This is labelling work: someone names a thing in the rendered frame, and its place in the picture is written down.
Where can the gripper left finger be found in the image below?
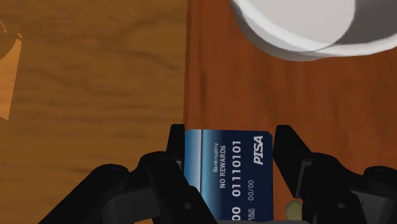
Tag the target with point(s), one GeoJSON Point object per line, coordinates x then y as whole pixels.
{"type": "Point", "coordinates": [155, 180]}

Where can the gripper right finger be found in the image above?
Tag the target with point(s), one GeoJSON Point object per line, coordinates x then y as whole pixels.
{"type": "Point", "coordinates": [322, 180]}

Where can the blue bank card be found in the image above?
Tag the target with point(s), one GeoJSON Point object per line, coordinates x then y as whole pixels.
{"type": "Point", "coordinates": [235, 176]}

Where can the small yellowish object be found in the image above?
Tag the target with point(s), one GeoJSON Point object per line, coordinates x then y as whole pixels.
{"type": "Point", "coordinates": [294, 208]}

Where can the white round bowl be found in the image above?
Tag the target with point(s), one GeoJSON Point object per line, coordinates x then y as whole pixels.
{"type": "Point", "coordinates": [307, 24]}

